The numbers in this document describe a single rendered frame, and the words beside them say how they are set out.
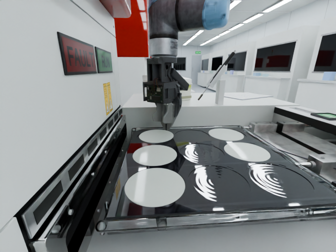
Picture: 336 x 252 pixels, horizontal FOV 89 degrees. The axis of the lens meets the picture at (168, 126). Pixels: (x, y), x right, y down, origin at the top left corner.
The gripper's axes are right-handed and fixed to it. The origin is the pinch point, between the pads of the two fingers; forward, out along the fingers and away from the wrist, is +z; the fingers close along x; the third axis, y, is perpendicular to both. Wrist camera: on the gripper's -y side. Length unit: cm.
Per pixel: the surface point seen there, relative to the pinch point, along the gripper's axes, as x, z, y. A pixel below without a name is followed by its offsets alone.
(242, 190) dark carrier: 25.7, 1.4, 17.4
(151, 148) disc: 4.0, 1.4, 13.4
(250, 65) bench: -80, -33, -651
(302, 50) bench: 53, -58, -475
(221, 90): 10.8, -10.3, -17.0
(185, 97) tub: -3.0, -6.6, -17.4
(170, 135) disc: 3.5, 1.2, 4.1
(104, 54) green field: -5.5, -20.1, 16.9
